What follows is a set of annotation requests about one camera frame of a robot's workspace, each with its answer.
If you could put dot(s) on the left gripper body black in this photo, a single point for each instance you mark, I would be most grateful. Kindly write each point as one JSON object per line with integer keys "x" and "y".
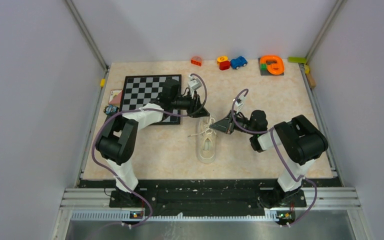
{"x": 182, "y": 102}

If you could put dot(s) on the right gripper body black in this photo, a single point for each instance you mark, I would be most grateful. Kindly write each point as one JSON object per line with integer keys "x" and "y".
{"x": 244, "y": 123}

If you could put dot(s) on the beige lace sneaker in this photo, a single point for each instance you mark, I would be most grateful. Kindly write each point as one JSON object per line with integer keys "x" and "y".
{"x": 205, "y": 146}

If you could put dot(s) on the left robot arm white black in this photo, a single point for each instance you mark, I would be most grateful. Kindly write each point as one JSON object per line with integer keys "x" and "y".
{"x": 116, "y": 139}

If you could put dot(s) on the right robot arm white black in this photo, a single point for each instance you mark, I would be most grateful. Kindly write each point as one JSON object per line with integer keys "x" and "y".
{"x": 298, "y": 144}

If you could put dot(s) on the black white chessboard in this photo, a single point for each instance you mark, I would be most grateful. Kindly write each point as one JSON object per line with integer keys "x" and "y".
{"x": 139, "y": 90}

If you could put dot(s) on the orange toy block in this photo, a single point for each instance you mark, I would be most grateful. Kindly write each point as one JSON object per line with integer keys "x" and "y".
{"x": 196, "y": 60}

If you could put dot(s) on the red toy block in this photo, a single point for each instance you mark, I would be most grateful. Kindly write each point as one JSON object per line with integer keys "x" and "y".
{"x": 224, "y": 65}

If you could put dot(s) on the pink tangram card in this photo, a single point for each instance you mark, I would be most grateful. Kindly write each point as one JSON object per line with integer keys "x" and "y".
{"x": 115, "y": 97}

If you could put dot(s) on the orange marble track toy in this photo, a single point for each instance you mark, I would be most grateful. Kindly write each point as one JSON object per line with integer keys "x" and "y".
{"x": 271, "y": 65}

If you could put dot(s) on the small blue toy robot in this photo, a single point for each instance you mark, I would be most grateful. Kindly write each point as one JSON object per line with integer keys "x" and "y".
{"x": 110, "y": 110}

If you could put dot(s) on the blue toy car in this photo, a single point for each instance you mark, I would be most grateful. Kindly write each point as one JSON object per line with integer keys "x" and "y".
{"x": 238, "y": 62}

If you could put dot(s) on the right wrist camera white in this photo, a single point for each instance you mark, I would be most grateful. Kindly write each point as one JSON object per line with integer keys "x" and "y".
{"x": 238, "y": 102}

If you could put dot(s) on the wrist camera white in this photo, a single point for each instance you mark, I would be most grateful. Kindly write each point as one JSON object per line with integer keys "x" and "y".
{"x": 238, "y": 102}
{"x": 193, "y": 84}

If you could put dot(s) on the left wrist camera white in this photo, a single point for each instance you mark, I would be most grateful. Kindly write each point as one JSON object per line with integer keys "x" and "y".
{"x": 193, "y": 84}

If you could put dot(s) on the wooden block right rail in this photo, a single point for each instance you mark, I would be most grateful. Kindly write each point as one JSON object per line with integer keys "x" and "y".
{"x": 311, "y": 81}

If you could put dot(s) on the yellow clip left rail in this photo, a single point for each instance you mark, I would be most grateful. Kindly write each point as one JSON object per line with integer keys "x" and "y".
{"x": 102, "y": 82}

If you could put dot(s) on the yellow clip rail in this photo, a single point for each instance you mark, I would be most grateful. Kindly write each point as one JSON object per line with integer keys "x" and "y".
{"x": 102, "y": 82}
{"x": 307, "y": 69}

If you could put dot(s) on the yellow clip right rail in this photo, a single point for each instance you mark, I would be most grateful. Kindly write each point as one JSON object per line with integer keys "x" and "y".
{"x": 307, "y": 69}

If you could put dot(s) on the green block on rail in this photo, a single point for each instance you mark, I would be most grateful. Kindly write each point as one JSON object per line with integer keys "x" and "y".
{"x": 298, "y": 60}

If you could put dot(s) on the white cable duct strip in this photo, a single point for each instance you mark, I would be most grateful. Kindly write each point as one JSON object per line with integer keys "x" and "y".
{"x": 127, "y": 216}

